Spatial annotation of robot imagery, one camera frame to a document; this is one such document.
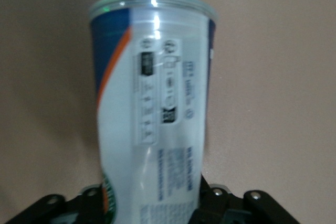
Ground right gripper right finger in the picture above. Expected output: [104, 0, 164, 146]
[193, 178, 300, 224]

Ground white blue tennis ball can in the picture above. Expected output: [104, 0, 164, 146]
[88, 0, 218, 224]

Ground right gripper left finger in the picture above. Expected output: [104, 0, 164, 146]
[5, 185, 106, 224]

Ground brown table mat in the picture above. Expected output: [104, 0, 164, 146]
[0, 0, 336, 224]

